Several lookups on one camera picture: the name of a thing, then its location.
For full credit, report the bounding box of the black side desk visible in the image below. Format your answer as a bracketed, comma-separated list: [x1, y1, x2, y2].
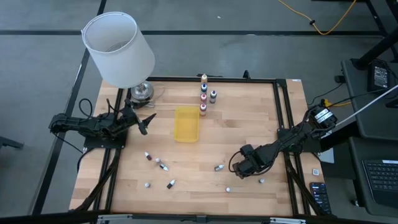
[341, 58, 398, 141]

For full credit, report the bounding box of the black rig crossbar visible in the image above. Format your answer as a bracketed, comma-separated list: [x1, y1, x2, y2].
[0, 210, 398, 224]

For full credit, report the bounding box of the white shade table lamp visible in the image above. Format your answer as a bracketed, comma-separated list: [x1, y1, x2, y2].
[81, 11, 156, 103]

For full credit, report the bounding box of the black aluminium extrusion frame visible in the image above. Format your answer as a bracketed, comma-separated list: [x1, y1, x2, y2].
[74, 76, 335, 217]

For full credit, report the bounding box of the yellow plug with cable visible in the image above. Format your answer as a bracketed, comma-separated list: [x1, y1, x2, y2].
[322, 98, 352, 108]

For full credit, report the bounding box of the thin white rod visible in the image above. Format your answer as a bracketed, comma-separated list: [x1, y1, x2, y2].
[320, 83, 398, 138]

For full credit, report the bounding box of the dark furniture foot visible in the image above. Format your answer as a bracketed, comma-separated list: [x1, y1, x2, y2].
[0, 136, 25, 150]

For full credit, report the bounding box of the yellow floor cable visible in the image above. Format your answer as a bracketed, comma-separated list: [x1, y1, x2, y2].
[277, 0, 358, 35]

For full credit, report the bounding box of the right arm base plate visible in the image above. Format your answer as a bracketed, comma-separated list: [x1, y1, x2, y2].
[277, 127, 321, 153]

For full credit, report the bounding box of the crumpled clear plastic wrap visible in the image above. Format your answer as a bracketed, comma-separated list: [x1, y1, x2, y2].
[132, 98, 156, 109]

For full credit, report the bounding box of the black stand pole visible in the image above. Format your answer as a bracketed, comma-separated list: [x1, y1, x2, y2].
[351, 30, 398, 71]

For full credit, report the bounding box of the black keyboard desk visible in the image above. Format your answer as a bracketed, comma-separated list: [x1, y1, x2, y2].
[348, 136, 398, 218]

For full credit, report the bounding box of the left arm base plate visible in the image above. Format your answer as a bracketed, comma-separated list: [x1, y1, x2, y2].
[83, 129, 127, 149]

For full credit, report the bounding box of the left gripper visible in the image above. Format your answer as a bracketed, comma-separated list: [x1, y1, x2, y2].
[123, 99, 157, 136]

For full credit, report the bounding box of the black keyboard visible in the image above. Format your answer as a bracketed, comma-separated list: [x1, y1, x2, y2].
[362, 159, 398, 209]

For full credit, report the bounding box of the black power adapter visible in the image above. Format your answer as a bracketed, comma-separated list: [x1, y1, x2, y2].
[368, 60, 392, 92]

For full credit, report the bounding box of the yellow translucent plastic bin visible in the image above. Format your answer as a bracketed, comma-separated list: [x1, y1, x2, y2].
[174, 106, 200, 143]

